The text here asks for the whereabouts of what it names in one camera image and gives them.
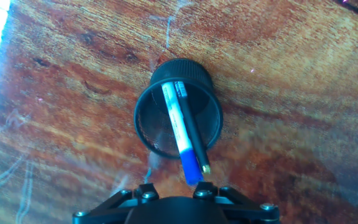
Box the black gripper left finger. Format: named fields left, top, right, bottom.
left=72, top=183, right=160, bottom=224

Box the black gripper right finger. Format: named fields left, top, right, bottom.
left=193, top=182, right=281, bottom=224

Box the blue and white marker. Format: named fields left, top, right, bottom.
left=161, top=81, right=205, bottom=187

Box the black pen with gold tip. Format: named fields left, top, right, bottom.
left=173, top=80, right=212, bottom=175

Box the black mesh pen holder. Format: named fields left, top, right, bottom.
left=133, top=58, right=224, bottom=160

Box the brown wooden board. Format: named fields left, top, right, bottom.
left=0, top=0, right=358, bottom=224

